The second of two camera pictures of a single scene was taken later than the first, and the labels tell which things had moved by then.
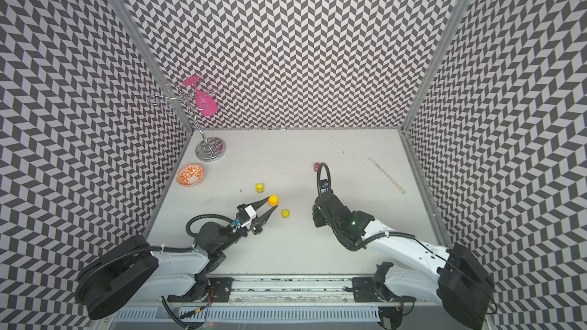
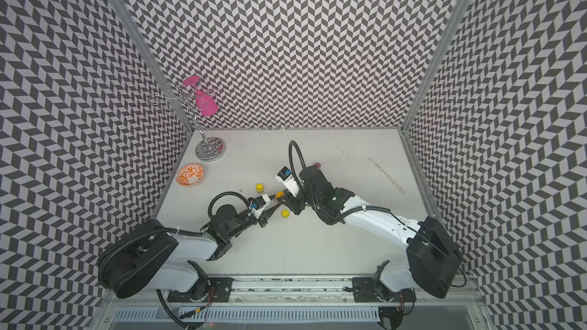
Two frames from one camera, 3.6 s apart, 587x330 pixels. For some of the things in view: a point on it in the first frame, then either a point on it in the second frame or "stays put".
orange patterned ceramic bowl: x=189 y=175 stays put
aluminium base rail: x=282 y=289 stays put
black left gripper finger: x=263 y=217 stays put
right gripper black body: x=321 y=221 → x=297 y=204
